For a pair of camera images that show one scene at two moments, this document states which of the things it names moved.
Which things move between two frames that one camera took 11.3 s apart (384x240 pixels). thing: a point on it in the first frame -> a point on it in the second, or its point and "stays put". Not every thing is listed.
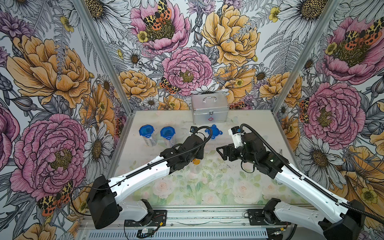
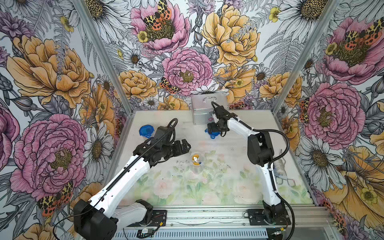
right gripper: (231, 148) -> (213, 127)
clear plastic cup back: (196, 166) stays put
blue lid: (215, 131) stays put
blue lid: (146, 130) stays put
